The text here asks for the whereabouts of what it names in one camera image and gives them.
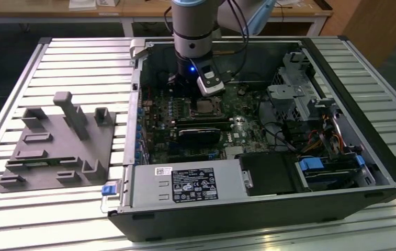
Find metal socket cover frame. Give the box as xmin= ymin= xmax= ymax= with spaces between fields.
xmin=188 ymin=97 xmax=223 ymax=117

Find silver CPU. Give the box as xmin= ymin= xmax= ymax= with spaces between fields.
xmin=196 ymin=100 xmax=216 ymax=112

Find black RAM slot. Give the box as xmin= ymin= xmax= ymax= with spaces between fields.
xmin=175 ymin=117 xmax=242 ymax=124
xmin=175 ymin=123 xmax=234 ymax=130

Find black graphics card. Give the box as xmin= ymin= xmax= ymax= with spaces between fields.
xmin=178 ymin=127 xmax=222 ymax=147

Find grey metal drive cage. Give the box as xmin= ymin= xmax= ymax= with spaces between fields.
xmin=266 ymin=51 xmax=339 ymax=122

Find green motherboard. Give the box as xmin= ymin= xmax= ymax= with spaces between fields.
xmin=138 ymin=83 xmax=278 ymax=165

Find silver chipset heatsink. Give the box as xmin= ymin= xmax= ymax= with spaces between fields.
xmin=227 ymin=146 xmax=245 ymax=158

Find grey parts rack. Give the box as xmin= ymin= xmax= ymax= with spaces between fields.
xmin=0 ymin=91 xmax=118 ymax=193

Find silver power supply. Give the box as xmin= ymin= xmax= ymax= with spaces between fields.
xmin=127 ymin=159 xmax=249 ymax=211

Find blue disk carrier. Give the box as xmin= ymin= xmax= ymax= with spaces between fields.
xmin=297 ymin=156 xmax=325 ymax=172

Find blue case latch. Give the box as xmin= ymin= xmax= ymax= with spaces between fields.
xmin=101 ymin=184 xmax=120 ymax=196

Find green RAM stick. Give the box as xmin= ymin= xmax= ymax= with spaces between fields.
xmin=24 ymin=159 xmax=61 ymax=167

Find wooden cabinet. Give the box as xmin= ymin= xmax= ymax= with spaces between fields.
xmin=321 ymin=0 xmax=396 ymax=68

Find black open PC case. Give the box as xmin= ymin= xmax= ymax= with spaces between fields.
xmin=105 ymin=35 xmax=396 ymax=243

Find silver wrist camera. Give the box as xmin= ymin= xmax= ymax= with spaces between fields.
xmin=195 ymin=59 xmax=227 ymax=97

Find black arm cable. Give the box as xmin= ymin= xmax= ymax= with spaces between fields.
xmin=227 ymin=0 xmax=250 ymax=79

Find wooden desk white frame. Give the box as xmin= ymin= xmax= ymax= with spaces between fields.
xmin=0 ymin=0 xmax=333 ymax=37

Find orange wire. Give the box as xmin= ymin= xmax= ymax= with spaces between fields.
xmin=329 ymin=132 xmax=345 ymax=153

